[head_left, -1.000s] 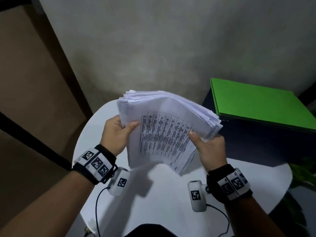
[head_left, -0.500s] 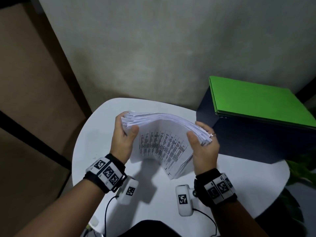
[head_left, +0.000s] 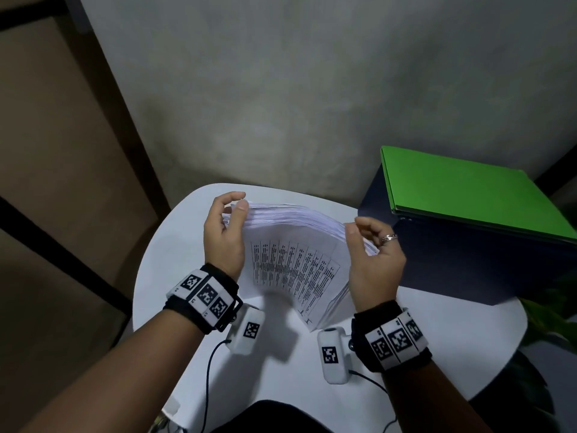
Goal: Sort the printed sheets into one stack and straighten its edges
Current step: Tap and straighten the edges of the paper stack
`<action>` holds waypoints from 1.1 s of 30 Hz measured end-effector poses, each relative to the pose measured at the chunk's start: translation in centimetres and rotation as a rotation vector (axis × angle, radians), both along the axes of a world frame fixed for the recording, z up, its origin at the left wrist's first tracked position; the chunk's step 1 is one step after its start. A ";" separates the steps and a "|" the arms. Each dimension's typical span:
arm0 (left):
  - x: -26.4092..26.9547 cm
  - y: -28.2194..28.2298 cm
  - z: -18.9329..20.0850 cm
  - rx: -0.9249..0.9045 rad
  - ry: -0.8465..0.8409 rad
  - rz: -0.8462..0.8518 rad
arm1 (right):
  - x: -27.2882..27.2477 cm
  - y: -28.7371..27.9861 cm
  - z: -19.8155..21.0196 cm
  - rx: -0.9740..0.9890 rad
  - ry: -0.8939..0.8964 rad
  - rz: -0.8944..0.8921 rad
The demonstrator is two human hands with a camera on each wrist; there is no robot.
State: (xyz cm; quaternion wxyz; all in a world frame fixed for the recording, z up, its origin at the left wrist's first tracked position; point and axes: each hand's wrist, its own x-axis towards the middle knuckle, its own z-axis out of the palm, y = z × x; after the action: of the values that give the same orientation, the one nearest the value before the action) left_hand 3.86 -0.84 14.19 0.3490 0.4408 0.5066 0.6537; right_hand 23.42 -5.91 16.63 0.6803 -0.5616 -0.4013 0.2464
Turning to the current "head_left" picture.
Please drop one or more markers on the person's right hand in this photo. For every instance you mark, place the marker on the person's right hand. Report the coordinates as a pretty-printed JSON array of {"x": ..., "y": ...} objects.
[{"x": 374, "y": 275}]

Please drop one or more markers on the person's left hand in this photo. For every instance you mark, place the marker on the person's left hand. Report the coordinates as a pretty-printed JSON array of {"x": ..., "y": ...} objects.
[{"x": 221, "y": 245}]

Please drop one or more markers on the person's left thumb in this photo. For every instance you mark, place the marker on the person's left thumb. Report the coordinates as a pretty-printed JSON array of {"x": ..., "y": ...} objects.
[{"x": 241, "y": 214}]

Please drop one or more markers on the person's right thumb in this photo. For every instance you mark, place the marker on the person's right thumb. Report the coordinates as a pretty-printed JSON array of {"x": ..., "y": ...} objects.
[{"x": 351, "y": 241}]

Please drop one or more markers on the stack of printed paper sheets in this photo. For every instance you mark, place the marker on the stack of printed paper sheets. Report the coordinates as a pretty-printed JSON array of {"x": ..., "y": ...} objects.
[{"x": 297, "y": 270}]

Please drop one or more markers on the person's right forearm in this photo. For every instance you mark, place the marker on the person's right forearm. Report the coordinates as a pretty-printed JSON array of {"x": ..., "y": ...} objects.
[{"x": 432, "y": 401}]

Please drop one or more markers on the person's left forearm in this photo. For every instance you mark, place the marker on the person's left forearm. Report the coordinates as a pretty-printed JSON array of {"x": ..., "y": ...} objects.
[{"x": 121, "y": 378}]

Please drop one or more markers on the black wristband with marker tags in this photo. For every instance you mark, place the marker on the black wristband with marker tags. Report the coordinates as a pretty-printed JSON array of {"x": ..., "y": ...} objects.
[
  {"x": 392, "y": 338},
  {"x": 207, "y": 295}
]

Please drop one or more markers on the dark blue box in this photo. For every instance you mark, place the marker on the dark blue box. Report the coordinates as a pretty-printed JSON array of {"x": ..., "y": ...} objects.
[{"x": 460, "y": 261}]

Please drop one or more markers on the green folder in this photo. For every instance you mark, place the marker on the green folder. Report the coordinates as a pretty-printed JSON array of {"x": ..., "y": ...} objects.
[{"x": 469, "y": 193}]

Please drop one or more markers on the person's black clothing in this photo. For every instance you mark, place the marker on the person's black clothing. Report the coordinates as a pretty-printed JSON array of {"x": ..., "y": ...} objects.
[{"x": 297, "y": 419}]

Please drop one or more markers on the brown wooden door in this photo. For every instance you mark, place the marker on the brown wooden door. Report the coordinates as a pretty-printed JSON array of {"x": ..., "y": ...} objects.
[{"x": 58, "y": 175}]

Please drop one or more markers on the green leafy plant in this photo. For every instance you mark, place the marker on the green leafy plant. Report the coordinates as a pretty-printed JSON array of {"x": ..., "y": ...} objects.
[{"x": 550, "y": 315}]

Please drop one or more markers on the white wrist camera with marker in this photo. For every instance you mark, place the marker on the white wrist camera with marker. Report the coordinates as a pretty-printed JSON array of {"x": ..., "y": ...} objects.
[
  {"x": 247, "y": 331},
  {"x": 332, "y": 356}
]

